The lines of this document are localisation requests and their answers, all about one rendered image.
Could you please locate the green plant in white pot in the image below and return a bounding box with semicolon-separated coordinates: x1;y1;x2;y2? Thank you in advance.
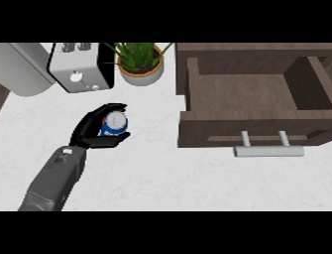
103;42;175;87

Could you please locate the brown wooden cabinet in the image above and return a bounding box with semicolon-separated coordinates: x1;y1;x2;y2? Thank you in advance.
174;42;332;97

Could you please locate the pale grey drawer handle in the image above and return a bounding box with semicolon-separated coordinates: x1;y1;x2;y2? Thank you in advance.
233;130;305;158

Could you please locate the open brown wooden drawer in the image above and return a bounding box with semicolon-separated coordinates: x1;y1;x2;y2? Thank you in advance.
175;56;332;149

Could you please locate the white toaster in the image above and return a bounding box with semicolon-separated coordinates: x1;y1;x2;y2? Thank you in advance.
47;42;116;94

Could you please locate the pale grey rounded appliance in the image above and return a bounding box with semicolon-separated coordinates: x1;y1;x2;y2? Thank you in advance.
0;42;57;98

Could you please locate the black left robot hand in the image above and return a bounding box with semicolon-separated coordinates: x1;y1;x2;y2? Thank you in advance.
69;102;131;150

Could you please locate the blue and white can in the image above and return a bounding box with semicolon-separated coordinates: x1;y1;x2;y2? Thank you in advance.
99;110;128;137

